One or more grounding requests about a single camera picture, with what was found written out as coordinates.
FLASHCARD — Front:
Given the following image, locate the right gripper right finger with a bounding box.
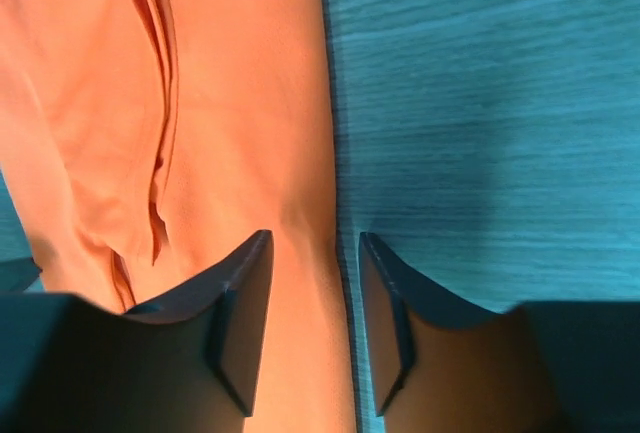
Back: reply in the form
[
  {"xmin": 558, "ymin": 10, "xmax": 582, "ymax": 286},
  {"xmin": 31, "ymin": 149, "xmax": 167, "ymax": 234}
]
[{"xmin": 359, "ymin": 233, "xmax": 639, "ymax": 432}]

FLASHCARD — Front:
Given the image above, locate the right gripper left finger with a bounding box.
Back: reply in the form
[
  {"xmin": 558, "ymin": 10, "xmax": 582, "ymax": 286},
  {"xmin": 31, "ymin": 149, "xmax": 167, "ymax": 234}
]
[{"xmin": 1, "ymin": 230, "xmax": 273, "ymax": 432}]

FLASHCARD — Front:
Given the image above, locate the orange t-shirt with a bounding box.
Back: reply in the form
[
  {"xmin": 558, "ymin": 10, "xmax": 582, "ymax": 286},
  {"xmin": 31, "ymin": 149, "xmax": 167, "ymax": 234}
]
[{"xmin": 1, "ymin": 0, "xmax": 356, "ymax": 432}]

